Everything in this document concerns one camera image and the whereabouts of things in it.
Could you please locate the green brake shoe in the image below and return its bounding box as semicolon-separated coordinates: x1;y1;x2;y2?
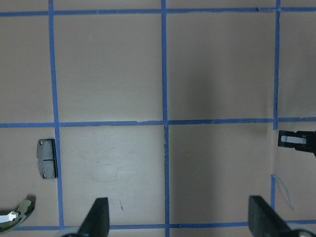
0;195;36;235

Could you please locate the black brake pad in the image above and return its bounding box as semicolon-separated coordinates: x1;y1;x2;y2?
37;139;58;179

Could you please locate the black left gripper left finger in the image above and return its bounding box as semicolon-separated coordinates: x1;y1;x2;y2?
78;197;110;237

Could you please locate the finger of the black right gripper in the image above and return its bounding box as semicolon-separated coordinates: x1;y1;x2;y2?
277;130;316;155

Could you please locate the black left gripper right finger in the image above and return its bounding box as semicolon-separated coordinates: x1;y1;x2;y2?
248;196;292;237

